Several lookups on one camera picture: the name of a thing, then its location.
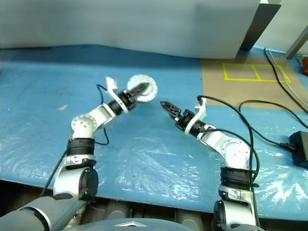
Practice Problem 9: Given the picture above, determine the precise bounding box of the black power cable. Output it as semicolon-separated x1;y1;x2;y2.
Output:
239;100;308;151

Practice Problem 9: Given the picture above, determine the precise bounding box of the black panel end post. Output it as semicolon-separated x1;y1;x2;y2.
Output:
240;3;282;51

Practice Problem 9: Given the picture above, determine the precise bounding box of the brown cardboard sheet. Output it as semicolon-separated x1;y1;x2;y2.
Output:
201;57;308;113

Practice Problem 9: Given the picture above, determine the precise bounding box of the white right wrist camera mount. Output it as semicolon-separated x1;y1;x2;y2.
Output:
184;97;208;135

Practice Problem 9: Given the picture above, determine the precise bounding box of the black power adapter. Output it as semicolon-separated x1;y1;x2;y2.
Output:
288;130;308;168

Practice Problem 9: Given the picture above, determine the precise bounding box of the blue plastic table sheet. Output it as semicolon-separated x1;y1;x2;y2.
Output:
0;44;308;219

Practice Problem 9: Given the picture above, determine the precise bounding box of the grey rounded shape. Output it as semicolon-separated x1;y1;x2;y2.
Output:
107;201;132;219
175;209;202;224

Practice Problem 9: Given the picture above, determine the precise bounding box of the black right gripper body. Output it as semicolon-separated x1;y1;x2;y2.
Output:
174;108;196;131

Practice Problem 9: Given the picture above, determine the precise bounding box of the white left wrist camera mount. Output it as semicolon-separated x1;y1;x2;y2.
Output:
105;77;128;114

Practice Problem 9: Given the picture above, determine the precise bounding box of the white partition panel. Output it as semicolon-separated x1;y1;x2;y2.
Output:
0;0;262;60

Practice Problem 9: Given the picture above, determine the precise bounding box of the thin white cable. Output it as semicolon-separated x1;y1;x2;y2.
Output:
267;49;308;109

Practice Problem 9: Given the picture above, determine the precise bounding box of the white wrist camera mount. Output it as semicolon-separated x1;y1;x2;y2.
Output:
184;97;208;135
105;77;128;114

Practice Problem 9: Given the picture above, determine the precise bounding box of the long black floor cable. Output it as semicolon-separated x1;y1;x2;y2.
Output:
264;47;308;110

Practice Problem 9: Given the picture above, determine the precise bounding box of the grey metal post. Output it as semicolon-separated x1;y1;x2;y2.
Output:
285;31;308;60

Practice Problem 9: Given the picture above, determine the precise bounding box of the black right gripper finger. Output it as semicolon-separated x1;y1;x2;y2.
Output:
159;100;182;120

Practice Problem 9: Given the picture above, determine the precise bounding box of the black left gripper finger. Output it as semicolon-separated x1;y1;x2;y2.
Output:
128;82;151;97

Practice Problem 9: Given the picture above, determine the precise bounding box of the white round motor part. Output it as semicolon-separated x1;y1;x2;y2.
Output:
127;74;157;98

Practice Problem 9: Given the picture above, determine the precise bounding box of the yellow tape marking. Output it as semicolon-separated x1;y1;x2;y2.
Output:
222;62;292;84

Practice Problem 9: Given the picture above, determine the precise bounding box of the brown cardboard box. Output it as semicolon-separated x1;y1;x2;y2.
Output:
300;56;308;75

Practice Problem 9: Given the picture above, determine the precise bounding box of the grey robot torso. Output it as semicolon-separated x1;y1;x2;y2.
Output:
72;218;193;231

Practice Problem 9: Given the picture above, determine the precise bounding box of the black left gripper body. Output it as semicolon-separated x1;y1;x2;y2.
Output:
119;88;138;112

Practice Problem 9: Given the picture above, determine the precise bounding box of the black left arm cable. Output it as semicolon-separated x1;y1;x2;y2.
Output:
39;84;110;198

